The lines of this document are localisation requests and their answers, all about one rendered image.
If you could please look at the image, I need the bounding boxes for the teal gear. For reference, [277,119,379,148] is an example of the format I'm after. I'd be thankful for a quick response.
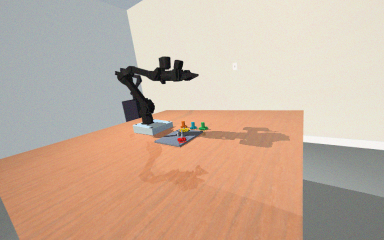
[190,122,197,129]

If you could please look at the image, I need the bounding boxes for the green gear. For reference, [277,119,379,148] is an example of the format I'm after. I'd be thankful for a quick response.
[199,122,208,130]

